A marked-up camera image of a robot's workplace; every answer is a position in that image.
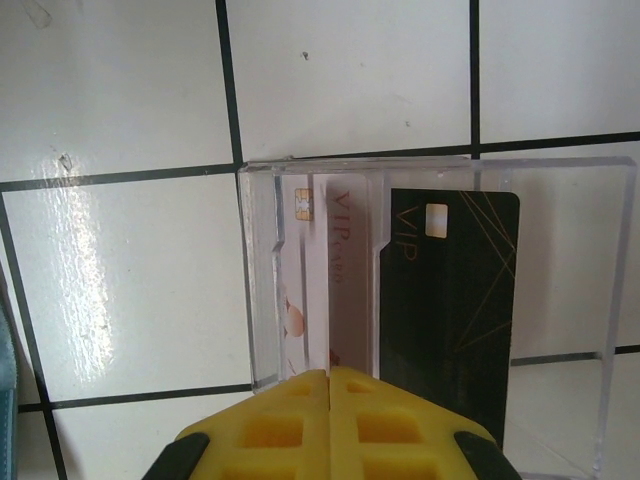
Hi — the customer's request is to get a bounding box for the clear acrylic card stand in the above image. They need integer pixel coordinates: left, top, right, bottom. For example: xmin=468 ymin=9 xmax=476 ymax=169
xmin=237 ymin=154 xmax=639 ymax=476

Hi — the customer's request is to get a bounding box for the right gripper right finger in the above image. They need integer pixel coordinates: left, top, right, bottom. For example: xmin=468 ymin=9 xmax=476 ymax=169
xmin=330 ymin=366 xmax=507 ymax=480

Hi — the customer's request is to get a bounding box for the white VIP card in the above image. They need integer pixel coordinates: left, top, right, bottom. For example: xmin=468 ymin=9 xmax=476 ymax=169
xmin=277 ymin=172 xmax=381 ymax=381

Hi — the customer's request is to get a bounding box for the black VIP card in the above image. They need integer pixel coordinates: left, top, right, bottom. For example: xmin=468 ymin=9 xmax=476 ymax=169
xmin=372 ymin=187 xmax=522 ymax=454

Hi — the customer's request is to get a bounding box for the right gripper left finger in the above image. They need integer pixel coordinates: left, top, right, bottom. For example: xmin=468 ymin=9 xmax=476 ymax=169
xmin=172 ymin=367 xmax=332 ymax=480

